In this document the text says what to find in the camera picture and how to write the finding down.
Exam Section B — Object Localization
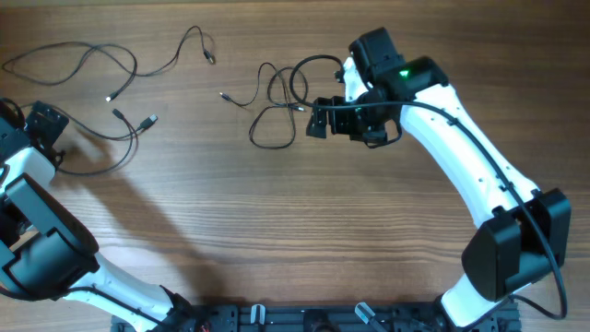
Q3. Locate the separated black cable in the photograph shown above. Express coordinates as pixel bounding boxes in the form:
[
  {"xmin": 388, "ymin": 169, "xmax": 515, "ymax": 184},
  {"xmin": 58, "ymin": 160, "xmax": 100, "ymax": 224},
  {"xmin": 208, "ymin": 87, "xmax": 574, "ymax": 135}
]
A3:
[
  {"xmin": 1, "ymin": 25, "xmax": 217, "ymax": 102},
  {"xmin": 20, "ymin": 101, "xmax": 159, "ymax": 177}
]

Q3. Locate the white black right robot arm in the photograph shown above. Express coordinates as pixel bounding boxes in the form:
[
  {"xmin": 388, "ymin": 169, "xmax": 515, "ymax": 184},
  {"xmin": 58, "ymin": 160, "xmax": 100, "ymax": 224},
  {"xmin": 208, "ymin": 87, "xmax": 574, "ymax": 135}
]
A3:
[{"xmin": 306, "ymin": 28, "xmax": 572, "ymax": 331}]

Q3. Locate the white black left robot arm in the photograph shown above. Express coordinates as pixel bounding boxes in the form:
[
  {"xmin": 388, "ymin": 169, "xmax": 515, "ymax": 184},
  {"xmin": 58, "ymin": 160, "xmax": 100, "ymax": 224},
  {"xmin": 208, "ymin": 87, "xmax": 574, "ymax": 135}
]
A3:
[{"xmin": 1, "ymin": 98, "xmax": 198, "ymax": 331}]

